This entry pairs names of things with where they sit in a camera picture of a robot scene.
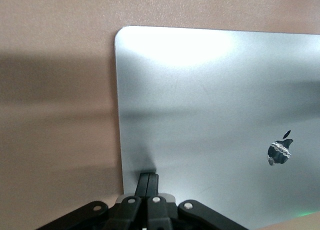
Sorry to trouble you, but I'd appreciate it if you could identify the silver laptop with apple logo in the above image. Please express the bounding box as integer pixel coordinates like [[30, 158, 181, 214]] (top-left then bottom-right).
[[114, 26, 320, 230]]

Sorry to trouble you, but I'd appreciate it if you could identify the brown table cover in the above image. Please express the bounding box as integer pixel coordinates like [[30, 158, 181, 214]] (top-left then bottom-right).
[[0, 0, 320, 230]]

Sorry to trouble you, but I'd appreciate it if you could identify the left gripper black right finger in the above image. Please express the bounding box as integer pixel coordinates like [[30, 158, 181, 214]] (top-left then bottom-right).
[[146, 173, 174, 230]]

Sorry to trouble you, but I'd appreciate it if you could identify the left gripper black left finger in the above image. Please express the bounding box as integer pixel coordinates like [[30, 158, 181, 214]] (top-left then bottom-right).
[[103, 173, 150, 230]]

